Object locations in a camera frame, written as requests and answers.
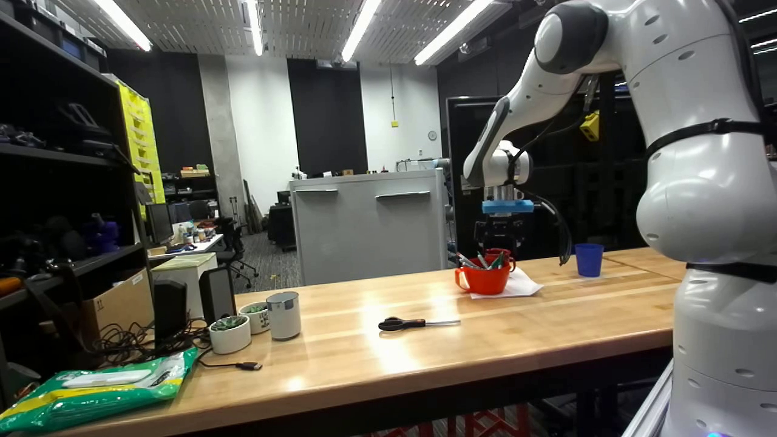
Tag black desktop speaker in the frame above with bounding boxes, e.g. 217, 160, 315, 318
199, 263, 241, 325
153, 276, 191, 352

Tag white paper sheet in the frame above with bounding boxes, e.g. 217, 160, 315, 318
468, 264, 546, 301

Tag white pot with plant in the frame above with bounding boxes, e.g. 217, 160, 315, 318
207, 310, 254, 355
239, 298, 275, 336

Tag light grey cabinet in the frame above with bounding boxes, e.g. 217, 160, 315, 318
290, 168, 450, 286

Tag white mug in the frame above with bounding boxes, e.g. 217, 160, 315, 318
265, 289, 303, 342

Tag green plastic package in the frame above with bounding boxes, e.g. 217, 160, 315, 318
0, 346, 207, 432

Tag black marker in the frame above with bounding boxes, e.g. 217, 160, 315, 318
376, 313, 465, 332

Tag black shelf unit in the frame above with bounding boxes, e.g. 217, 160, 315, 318
0, 8, 153, 407

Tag blue plastic cup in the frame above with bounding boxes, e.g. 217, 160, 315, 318
573, 241, 607, 279

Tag black metal rack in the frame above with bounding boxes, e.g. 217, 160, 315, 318
448, 88, 659, 263

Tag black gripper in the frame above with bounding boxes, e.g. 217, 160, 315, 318
474, 213, 533, 270

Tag yellow poster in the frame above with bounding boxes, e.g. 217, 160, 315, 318
116, 79, 168, 206

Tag yellow hanging tag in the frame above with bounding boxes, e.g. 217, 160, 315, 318
577, 106, 604, 144

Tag black cable with plug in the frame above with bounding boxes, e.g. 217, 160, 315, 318
197, 347, 265, 371

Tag large orange plastic cup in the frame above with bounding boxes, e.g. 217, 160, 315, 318
451, 250, 517, 297

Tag cardboard box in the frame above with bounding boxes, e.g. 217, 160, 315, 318
80, 268, 157, 342

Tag ceiling light strip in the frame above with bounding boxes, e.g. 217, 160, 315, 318
241, 0, 267, 59
414, 0, 495, 69
94, 0, 156, 53
341, 0, 383, 66

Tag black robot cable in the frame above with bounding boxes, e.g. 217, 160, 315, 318
517, 180, 577, 268

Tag black office chair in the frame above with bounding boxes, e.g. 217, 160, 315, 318
213, 217, 262, 289

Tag white side table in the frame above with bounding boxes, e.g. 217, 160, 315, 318
151, 250, 222, 320

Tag tangled black cables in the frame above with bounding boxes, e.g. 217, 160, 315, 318
94, 318, 165, 359

